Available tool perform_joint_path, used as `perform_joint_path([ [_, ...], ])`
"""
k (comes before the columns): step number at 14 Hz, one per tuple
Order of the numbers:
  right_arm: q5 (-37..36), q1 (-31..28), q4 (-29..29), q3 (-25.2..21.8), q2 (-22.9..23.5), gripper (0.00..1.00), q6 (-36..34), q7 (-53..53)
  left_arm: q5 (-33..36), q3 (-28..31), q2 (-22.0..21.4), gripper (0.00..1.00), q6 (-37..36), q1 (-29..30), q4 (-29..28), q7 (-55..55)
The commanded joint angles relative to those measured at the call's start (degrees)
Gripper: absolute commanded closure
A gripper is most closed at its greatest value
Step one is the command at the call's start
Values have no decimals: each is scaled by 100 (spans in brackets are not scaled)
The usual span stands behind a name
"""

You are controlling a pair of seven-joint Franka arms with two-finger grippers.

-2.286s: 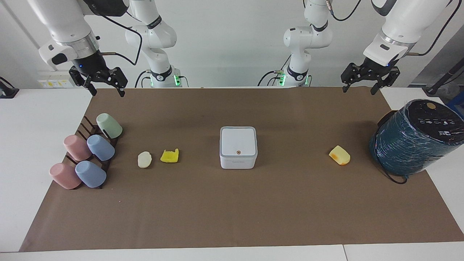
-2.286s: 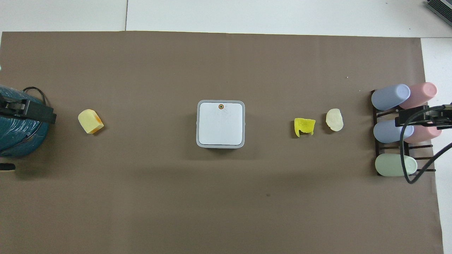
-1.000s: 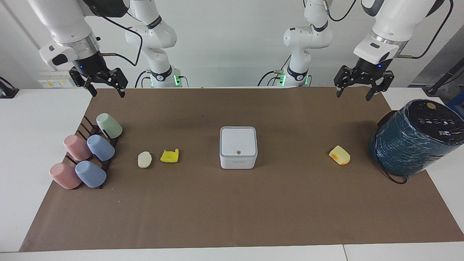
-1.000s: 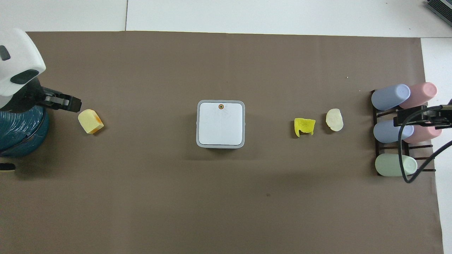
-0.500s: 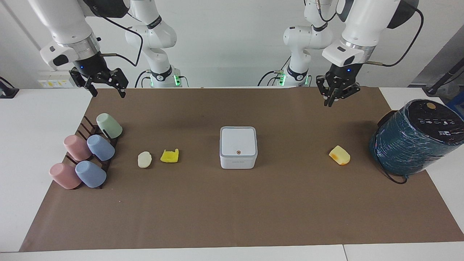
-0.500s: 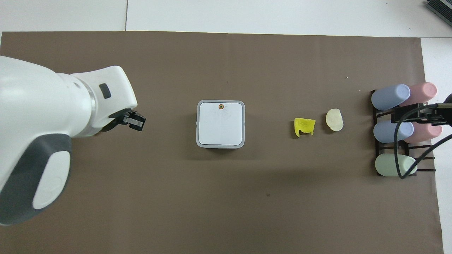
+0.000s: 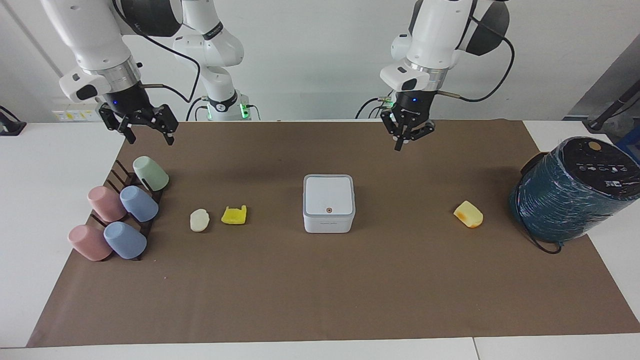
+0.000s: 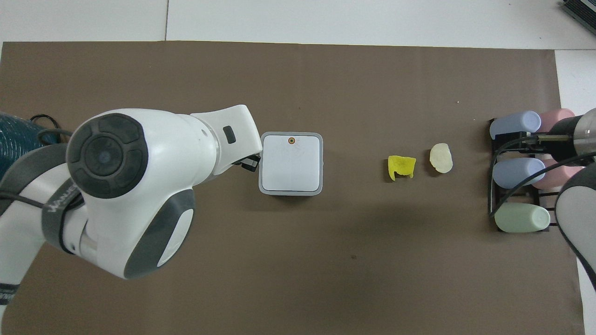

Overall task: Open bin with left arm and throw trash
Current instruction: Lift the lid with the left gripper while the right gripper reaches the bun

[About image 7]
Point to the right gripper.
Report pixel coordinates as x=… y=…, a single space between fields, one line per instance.
x=127 y=100

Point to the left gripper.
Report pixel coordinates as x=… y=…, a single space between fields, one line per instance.
x=415 y=104

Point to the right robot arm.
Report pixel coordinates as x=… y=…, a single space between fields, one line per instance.
x=95 y=40

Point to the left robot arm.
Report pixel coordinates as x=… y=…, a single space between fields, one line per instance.
x=435 y=35

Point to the yellow orange trash piece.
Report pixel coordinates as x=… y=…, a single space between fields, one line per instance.
x=469 y=215

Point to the white square bin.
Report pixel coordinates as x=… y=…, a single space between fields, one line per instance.
x=329 y=202

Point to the cream trash piece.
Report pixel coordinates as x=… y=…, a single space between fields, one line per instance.
x=199 y=220

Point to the yellow crumpled trash piece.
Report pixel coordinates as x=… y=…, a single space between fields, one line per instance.
x=234 y=215

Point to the green plastic cup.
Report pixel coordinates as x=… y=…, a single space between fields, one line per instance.
x=151 y=173

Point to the dark wooden cup rack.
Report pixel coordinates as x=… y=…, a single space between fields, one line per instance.
x=120 y=180

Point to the white power strip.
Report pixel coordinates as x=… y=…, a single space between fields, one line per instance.
x=75 y=115

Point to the blue plastic cup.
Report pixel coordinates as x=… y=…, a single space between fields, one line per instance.
x=139 y=203
x=125 y=240

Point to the pink plastic cup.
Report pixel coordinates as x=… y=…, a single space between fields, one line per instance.
x=106 y=203
x=89 y=242

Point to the black stand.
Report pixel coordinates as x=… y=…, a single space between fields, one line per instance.
x=607 y=114
x=11 y=126

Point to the blue wrapped cylinder device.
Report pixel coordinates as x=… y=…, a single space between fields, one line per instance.
x=570 y=197

